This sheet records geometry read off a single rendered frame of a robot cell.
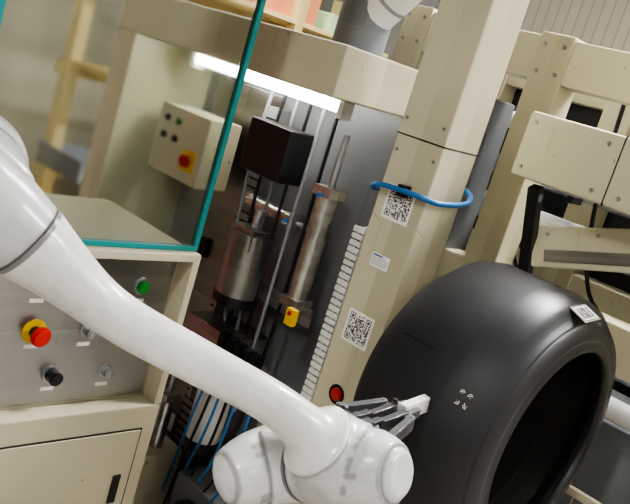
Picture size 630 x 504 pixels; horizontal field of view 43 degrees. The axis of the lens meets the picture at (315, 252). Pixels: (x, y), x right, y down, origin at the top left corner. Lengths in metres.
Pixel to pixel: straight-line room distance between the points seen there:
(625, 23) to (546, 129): 3.79
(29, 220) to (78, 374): 0.91
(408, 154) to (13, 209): 0.99
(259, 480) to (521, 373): 0.54
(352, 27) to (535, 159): 0.68
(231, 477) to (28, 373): 0.74
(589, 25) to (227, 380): 4.91
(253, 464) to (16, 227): 0.44
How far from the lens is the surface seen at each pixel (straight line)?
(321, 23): 5.36
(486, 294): 1.53
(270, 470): 1.12
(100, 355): 1.83
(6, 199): 0.93
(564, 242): 1.96
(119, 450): 1.93
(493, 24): 1.71
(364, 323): 1.77
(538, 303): 1.52
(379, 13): 2.24
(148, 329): 1.00
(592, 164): 1.81
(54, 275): 0.97
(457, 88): 1.68
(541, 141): 1.86
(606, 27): 5.65
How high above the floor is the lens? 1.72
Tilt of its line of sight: 12 degrees down
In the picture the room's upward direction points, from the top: 17 degrees clockwise
